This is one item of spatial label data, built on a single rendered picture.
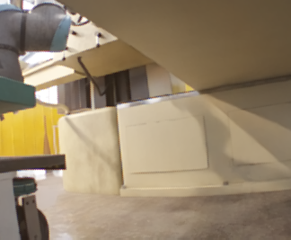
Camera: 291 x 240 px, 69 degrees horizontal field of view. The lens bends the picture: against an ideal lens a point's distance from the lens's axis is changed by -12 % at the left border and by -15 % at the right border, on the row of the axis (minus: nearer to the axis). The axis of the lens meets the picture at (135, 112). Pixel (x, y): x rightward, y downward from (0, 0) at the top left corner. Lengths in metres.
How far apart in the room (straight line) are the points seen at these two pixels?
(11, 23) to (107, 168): 1.21
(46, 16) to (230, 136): 1.08
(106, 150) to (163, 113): 0.47
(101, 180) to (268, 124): 1.13
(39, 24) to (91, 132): 1.14
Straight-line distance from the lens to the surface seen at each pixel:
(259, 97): 1.36
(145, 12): 0.52
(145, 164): 1.49
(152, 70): 2.20
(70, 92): 2.72
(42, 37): 0.68
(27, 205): 0.69
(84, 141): 1.74
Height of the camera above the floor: 0.33
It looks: 8 degrees up
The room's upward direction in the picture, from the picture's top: 6 degrees counter-clockwise
